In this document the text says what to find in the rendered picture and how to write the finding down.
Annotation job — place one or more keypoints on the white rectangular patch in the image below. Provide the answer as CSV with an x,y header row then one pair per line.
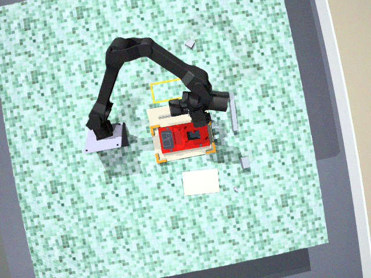
x,y
200,182

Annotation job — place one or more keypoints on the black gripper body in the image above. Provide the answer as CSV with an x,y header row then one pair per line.
x,y
177,108

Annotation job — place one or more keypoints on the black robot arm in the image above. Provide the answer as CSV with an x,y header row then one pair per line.
x,y
194,78

